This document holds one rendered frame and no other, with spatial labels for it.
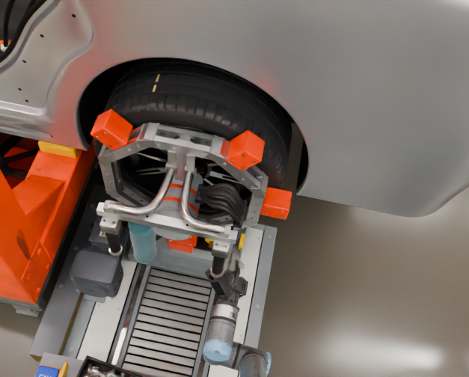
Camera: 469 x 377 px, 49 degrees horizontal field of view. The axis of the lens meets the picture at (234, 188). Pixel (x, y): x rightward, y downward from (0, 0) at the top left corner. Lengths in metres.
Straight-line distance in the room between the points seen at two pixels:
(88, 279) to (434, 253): 1.71
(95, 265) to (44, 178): 0.39
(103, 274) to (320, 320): 1.03
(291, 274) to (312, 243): 0.20
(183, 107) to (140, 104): 0.14
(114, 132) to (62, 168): 0.51
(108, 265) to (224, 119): 0.87
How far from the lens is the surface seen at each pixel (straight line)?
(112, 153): 1.64
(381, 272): 2.70
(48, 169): 2.04
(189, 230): 1.52
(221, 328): 1.75
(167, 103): 1.53
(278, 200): 1.71
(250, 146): 1.47
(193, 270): 2.37
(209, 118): 1.51
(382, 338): 2.59
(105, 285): 2.11
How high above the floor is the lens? 2.35
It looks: 59 degrees down
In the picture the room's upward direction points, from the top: 10 degrees clockwise
